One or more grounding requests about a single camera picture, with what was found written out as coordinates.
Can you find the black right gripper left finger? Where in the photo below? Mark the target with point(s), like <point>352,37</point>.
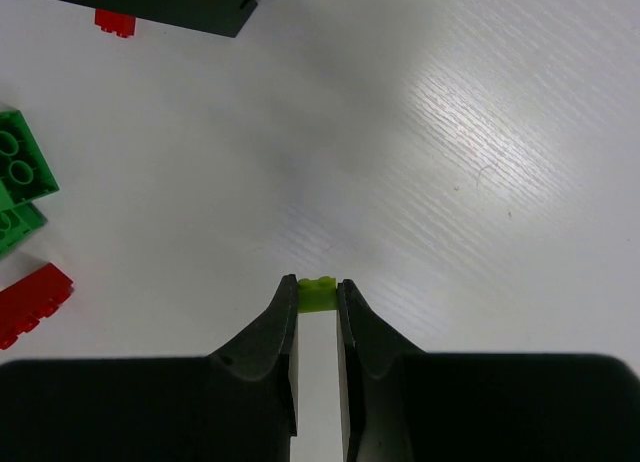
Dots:
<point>237,403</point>

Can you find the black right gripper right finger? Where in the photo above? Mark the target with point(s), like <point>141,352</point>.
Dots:
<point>401,403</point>

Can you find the tiny lime lego piece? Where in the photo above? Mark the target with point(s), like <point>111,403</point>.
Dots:
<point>317,295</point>

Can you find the red rectangular lego brick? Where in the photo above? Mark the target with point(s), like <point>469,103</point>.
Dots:
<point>32,298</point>

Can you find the green lego plate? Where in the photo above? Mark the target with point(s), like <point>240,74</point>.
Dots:
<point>18,224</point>

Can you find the green slope lego brick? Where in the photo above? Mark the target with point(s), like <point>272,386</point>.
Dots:
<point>25,174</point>

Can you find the tiny red lego stud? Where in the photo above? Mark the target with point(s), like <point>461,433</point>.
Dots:
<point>121,25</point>

